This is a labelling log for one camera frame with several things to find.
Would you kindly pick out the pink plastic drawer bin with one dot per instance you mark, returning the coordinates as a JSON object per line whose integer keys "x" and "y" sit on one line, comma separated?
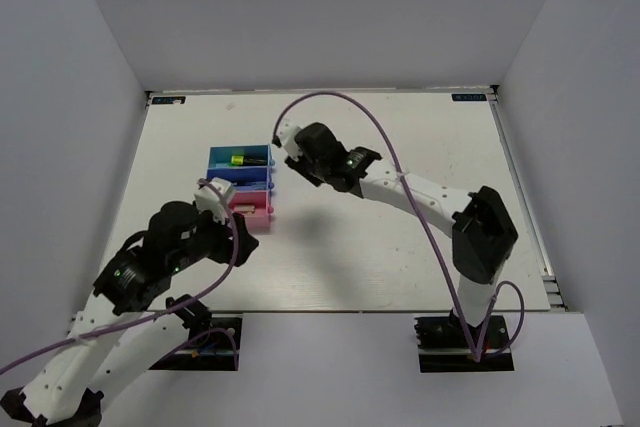
{"x": 260, "y": 221}

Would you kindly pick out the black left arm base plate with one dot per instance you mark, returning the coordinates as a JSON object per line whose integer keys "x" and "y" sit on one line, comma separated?
{"x": 215, "y": 347}

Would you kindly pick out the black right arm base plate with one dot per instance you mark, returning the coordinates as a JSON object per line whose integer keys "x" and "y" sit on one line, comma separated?
{"x": 442, "y": 347}

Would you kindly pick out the grey rectangular eraser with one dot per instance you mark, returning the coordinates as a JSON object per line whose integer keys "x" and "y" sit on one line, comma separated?
{"x": 245, "y": 208}

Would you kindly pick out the light blue plastic drawer bin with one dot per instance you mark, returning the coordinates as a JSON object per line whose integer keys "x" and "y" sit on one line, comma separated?
{"x": 220, "y": 156}

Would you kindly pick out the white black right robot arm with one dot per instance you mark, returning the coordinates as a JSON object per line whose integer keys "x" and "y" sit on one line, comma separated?
{"x": 481, "y": 230}

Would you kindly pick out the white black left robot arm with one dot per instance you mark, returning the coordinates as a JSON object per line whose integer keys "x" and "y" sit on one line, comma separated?
{"x": 113, "y": 340}

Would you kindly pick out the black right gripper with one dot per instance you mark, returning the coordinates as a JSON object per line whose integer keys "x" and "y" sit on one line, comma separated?
{"x": 300, "y": 165}

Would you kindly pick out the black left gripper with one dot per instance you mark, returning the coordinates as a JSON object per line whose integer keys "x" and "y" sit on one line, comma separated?
{"x": 246, "y": 242}

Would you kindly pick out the corner table label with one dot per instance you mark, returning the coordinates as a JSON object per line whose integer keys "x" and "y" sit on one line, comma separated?
{"x": 469, "y": 97}
{"x": 168, "y": 100}

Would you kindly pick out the blue ink pen refill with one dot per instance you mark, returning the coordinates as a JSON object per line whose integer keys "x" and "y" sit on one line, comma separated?
{"x": 251, "y": 185}

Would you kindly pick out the yellow cap black highlighter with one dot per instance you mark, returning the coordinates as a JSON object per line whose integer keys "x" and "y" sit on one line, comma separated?
{"x": 247, "y": 161}

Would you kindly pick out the left corner table label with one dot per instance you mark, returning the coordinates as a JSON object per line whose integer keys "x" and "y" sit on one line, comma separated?
{"x": 168, "y": 100}

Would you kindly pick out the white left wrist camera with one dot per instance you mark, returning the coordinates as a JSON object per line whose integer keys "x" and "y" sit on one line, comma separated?
{"x": 214, "y": 195}

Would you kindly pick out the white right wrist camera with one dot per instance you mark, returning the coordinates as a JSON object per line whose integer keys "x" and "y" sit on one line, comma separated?
{"x": 285, "y": 138}

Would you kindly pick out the dark blue plastic drawer bin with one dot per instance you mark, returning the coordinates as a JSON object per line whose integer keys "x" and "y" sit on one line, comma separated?
{"x": 257, "y": 173}

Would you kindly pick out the right corner table label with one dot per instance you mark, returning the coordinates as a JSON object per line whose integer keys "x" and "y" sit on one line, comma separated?
{"x": 469, "y": 97}

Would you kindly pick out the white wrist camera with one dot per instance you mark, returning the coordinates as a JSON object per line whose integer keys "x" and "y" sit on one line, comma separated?
{"x": 214, "y": 195}
{"x": 285, "y": 138}

